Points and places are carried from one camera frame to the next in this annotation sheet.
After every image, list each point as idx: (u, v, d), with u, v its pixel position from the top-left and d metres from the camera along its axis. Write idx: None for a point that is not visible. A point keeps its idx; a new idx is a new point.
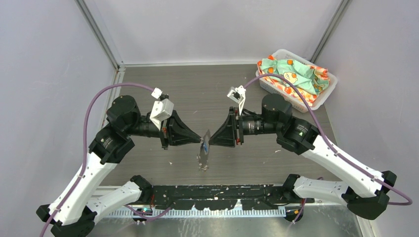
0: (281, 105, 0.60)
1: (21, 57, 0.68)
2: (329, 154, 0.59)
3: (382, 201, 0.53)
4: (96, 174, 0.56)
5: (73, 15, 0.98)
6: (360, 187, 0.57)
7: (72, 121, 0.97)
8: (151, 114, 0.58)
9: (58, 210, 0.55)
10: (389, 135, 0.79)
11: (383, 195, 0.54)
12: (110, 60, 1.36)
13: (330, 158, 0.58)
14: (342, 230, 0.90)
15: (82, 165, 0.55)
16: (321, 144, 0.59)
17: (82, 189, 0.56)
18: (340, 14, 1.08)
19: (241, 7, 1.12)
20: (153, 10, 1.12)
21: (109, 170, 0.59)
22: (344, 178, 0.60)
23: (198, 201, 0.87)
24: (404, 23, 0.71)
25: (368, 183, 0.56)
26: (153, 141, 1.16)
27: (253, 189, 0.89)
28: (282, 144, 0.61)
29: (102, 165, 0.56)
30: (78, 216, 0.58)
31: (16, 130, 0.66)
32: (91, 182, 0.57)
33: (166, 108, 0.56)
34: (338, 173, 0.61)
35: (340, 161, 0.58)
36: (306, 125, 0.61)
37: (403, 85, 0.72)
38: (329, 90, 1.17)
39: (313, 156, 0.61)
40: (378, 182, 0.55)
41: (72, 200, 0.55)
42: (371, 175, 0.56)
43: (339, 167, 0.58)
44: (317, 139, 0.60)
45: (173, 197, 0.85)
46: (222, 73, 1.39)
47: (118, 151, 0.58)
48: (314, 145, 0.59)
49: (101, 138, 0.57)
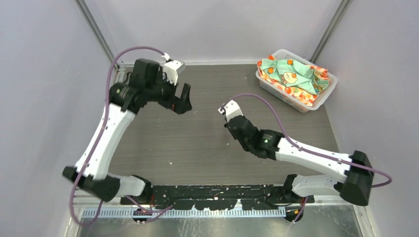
0: (240, 122, 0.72)
1: (21, 57, 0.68)
2: (294, 151, 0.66)
3: (356, 183, 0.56)
4: (117, 123, 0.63)
5: (73, 15, 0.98)
6: (331, 172, 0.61)
7: (73, 121, 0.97)
8: (170, 68, 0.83)
9: (87, 165, 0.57)
10: (388, 134, 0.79)
11: (356, 176, 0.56)
12: (110, 60, 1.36)
13: (297, 154, 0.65)
14: (342, 230, 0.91)
15: (104, 115, 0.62)
16: (285, 143, 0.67)
17: (108, 137, 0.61)
18: (339, 14, 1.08)
19: (242, 7, 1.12)
20: (153, 10, 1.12)
21: (129, 120, 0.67)
22: (318, 170, 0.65)
23: (198, 201, 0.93)
24: (404, 22, 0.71)
25: (336, 166, 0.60)
26: (153, 142, 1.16)
27: (253, 189, 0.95)
28: (257, 154, 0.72)
29: (124, 112, 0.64)
30: (105, 173, 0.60)
31: (15, 129, 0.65)
32: (113, 134, 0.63)
33: (171, 76, 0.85)
34: (311, 166, 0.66)
35: (307, 155, 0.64)
36: (271, 134, 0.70)
37: (403, 85, 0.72)
38: (329, 90, 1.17)
39: (283, 156, 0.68)
40: (346, 163, 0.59)
41: (100, 153, 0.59)
42: (336, 159, 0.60)
43: (307, 159, 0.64)
44: (282, 140, 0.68)
45: (173, 197, 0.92)
46: (222, 73, 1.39)
47: (135, 101, 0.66)
48: (278, 147, 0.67)
49: (116, 89, 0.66)
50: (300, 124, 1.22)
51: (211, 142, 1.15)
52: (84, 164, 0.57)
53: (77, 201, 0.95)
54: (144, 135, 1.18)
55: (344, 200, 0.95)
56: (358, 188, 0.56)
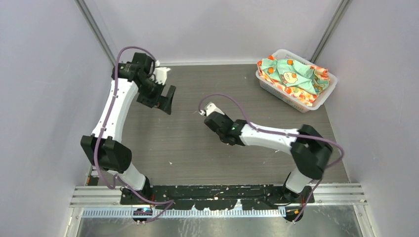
0: (212, 115, 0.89)
1: (21, 57, 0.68)
2: (253, 133, 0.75)
3: (299, 151, 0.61)
4: (126, 92, 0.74)
5: (73, 15, 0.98)
6: (282, 145, 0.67)
7: (73, 121, 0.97)
8: (161, 77, 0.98)
9: (104, 128, 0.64)
10: (389, 135, 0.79)
11: (300, 144, 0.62)
12: (110, 60, 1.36)
13: (255, 135, 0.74)
14: (342, 230, 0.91)
15: (114, 87, 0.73)
16: (247, 128, 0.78)
17: (120, 104, 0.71)
18: (339, 14, 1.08)
19: (242, 7, 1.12)
20: (153, 10, 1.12)
21: (133, 93, 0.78)
22: (276, 147, 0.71)
23: (198, 201, 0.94)
24: (404, 23, 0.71)
25: (285, 139, 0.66)
26: (153, 142, 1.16)
27: (253, 189, 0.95)
28: (230, 141, 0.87)
29: (130, 82, 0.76)
30: (119, 138, 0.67)
31: (15, 129, 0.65)
32: (123, 103, 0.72)
33: (160, 77, 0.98)
34: (270, 145, 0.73)
35: (263, 134, 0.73)
36: (238, 122, 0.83)
37: (403, 85, 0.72)
38: (329, 90, 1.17)
39: (247, 139, 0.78)
40: (291, 136, 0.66)
41: (114, 118, 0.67)
42: (283, 133, 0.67)
43: (263, 138, 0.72)
44: (245, 126, 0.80)
45: (173, 197, 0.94)
46: (222, 73, 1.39)
47: (138, 75, 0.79)
48: (241, 131, 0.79)
49: (121, 66, 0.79)
50: (300, 124, 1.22)
51: (211, 142, 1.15)
52: (102, 128, 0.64)
53: (77, 201, 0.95)
54: (144, 136, 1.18)
55: (344, 200, 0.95)
56: (305, 155, 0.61)
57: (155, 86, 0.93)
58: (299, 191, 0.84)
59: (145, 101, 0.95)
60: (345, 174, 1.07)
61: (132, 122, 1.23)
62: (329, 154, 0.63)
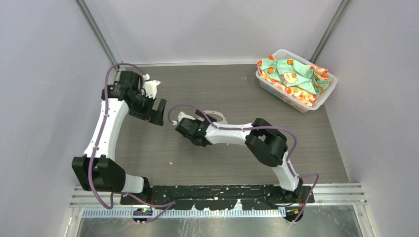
0: (181, 120, 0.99)
1: (21, 58, 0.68)
2: (215, 131, 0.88)
3: (254, 142, 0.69)
4: (117, 110, 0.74)
5: (73, 15, 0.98)
6: (240, 138, 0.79)
7: (73, 121, 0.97)
8: (151, 90, 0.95)
9: (97, 147, 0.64)
10: (388, 135, 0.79)
11: (253, 137, 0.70)
12: (110, 60, 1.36)
13: (218, 133, 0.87)
14: (342, 230, 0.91)
15: (105, 106, 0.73)
16: (210, 129, 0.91)
17: (111, 124, 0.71)
18: (340, 14, 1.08)
19: (242, 7, 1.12)
20: (153, 10, 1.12)
21: (124, 111, 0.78)
22: (237, 141, 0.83)
23: (198, 201, 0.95)
24: (404, 22, 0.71)
25: (241, 134, 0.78)
26: (153, 142, 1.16)
27: (253, 189, 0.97)
28: (197, 142, 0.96)
29: (121, 101, 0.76)
30: (112, 157, 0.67)
31: (15, 129, 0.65)
32: (115, 121, 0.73)
33: (149, 91, 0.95)
34: (231, 140, 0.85)
35: (224, 132, 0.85)
36: (203, 123, 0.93)
37: (403, 85, 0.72)
38: (329, 90, 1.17)
39: (212, 138, 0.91)
40: (246, 130, 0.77)
41: (107, 137, 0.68)
42: (239, 128, 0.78)
43: (223, 135, 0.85)
44: (208, 127, 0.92)
45: (174, 196, 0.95)
46: (222, 73, 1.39)
47: (128, 95, 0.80)
48: (207, 132, 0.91)
49: (110, 88, 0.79)
50: (300, 124, 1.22)
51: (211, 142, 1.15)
52: (95, 147, 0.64)
53: (77, 201, 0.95)
54: (144, 136, 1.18)
55: (344, 200, 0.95)
56: (258, 145, 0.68)
57: (145, 100, 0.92)
58: (293, 188, 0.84)
59: (136, 115, 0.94)
60: (345, 173, 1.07)
61: (132, 122, 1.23)
62: (282, 140, 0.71)
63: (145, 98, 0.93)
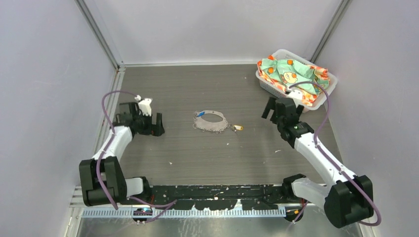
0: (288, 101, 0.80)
1: (21, 58, 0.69)
2: (310, 144, 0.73)
3: (341, 193, 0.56)
4: (123, 134, 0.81)
5: (73, 15, 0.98)
6: (328, 176, 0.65)
7: (73, 121, 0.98)
8: (146, 109, 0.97)
9: (104, 151, 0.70)
10: (389, 134, 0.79)
11: (345, 186, 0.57)
12: (110, 60, 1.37)
13: (311, 148, 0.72)
14: (342, 230, 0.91)
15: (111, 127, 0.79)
16: (308, 138, 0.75)
17: (118, 138, 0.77)
18: (340, 14, 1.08)
19: (242, 8, 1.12)
20: (153, 10, 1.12)
21: (130, 138, 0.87)
22: (320, 172, 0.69)
23: (198, 201, 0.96)
24: (404, 22, 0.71)
25: (334, 173, 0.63)
26: (153, 142, 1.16)
27: (253, 189, 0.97)
28: (281, 135, 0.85)
29: (127, 132, 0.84)
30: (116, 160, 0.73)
31: (15, 129, 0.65)
32: (121, 139, 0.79)
33: (145, 109, 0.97)
34: (316, 165, 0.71)
35: (318, 153, 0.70)
36: (304, 125, 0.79)
37: (403, 85, 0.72)
38: (329, 90, 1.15)
39: (299, 144, 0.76)
40: (343, 176, 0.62)
41: (114, 146, 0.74)
42: (339, 168, 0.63)
43: (315, 155, 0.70)
44: (308, 134, 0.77)
45: (174, 197, 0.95)
46: (222, 73, 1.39)
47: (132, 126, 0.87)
48: (302, 136, 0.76)
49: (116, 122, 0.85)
50: None
51: (211, 142, 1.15)
52: (103, 151, 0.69)
53: (78, 201, 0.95)
54: (144, 136, 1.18)
55: None
56: (341, 199, 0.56)
57: (144, 119, 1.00)
58: (298, 194, 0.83)
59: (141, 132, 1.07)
60: None
61: None
62: (363, 212, 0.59)
63: (143, 117, 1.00)
